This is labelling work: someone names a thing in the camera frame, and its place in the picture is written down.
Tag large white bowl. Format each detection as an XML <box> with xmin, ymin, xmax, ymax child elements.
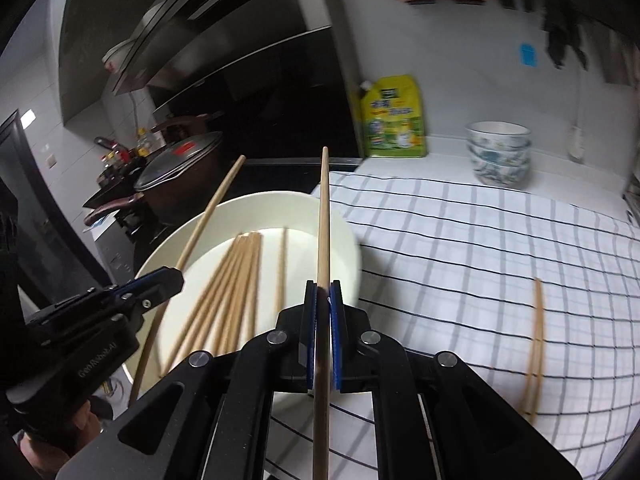
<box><xmin>122</xmin><ymin>190</ymin><xmax>362</xmax><ymax>413</ymax></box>

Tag dark frying pan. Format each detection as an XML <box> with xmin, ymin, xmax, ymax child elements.
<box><xmin>82</xmin><ymin>162</ymin><xmax>151</xmax><ymax>211</ymax></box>

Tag blue patterned ceramic bowl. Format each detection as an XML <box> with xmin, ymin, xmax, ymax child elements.
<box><xmin>466</xmin><ymin>120</ymin><xmax>532</xmax><ymax>150</ymax></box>
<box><xmin>467</xmin><ymin>141</ymin><xmax>532</xmax><ymax>166</ymax></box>
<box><xmin>470</xmin><ymin>157</ymin><xmax>531</xmax><ymax>187</ymax></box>

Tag pot with glass lid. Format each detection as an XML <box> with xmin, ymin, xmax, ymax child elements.
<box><xmin>82</xmin><ymin>130</ymin><xmax>226</xmax><ymax>231</ymax></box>

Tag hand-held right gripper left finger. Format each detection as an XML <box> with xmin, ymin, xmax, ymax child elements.
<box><xmin>55</xmin><ymin>280</ymin><xmax>318</xmax><ymax>480</ymax></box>

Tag black hanging cloth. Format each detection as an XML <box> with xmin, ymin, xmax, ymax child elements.
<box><xmin>542</xmin><ymin>0</ymin><xmax>588</xmax><ymax>70</ymax></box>

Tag wooden chopstick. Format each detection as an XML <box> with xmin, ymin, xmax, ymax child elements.
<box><xmin>531</xmin><ymin>277</ymin><xmax>547</xmax><ymax>421</ymax></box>
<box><xmin>127</xmin><ymin>154</ymin><xmax>247</xmax><ymax>408</ymax></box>
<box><xmin>311</xmin><ymin>146</ymin><xmax>332</xmax><ymax>480</ymax></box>
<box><xmin>520</xmin><ymin>280</ymin><xmax>542</xmax><ymax>413</ymax></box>
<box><xmin>276</xmin><ymin>228</ymin><xmax>288</xmax><ymax>313</ymax></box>

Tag yellow detergent pouch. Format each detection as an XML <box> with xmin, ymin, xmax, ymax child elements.
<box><xmin>359</xmin><ymin>75</ymin><xmax>428</xmax><ymax>158</ymax></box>

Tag bundle of wooden chopsticks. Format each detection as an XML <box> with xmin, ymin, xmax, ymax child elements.
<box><xmin>159</xmin><ymin>231</ymin><xmax>263</xmax><ymax>378</ymax></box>

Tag black cooktop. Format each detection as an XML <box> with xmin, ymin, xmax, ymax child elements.
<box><xmin>220</xmin><ymin>157</ymin><xmax>363</xmax><ymax>198</ymax></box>

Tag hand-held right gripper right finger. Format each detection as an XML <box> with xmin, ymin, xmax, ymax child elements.
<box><xmin>327</xmin><ymin>280</ymin><xmax>583</xmax><ymax>480</ymax></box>

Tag person's left hand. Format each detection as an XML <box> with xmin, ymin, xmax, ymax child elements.
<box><xmin>15</xmin><ymin>397</ymin><xmax>108</xmax><ymax>480</ymax></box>

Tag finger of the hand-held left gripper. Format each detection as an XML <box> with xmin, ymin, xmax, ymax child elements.
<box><xmin>25</xmin><ymin>269</ymin><xmax>173</xmax><ymax>346</ymax></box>
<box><xmin>5</xmin><ymin>267</ymin><xmax>185</xmax><ymax>406</ymax></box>

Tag black checked white cloth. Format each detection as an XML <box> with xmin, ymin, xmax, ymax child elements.
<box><xmin>262</xmin><ymin>172</ymin><xmax>638</xmax><ymax>480</ymax></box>

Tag black range hood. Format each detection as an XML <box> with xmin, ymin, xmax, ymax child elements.
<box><xmin>57</xmin><ymin>0</ymin><xmax>366</xmax><ymax>161</ymax></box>

